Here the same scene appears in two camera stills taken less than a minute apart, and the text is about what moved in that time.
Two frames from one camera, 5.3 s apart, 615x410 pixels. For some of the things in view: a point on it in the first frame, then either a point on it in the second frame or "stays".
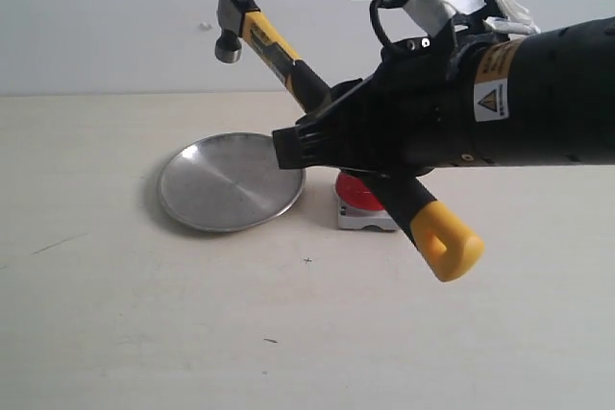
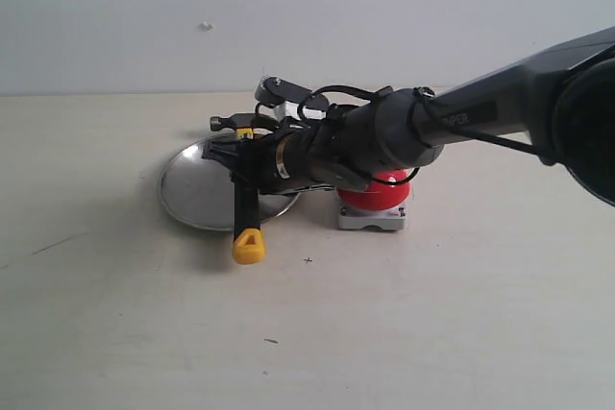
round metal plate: (227, 181) stays
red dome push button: (357, 205) stays
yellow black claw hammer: (452, 248) to (248, 244)
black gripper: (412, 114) to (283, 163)
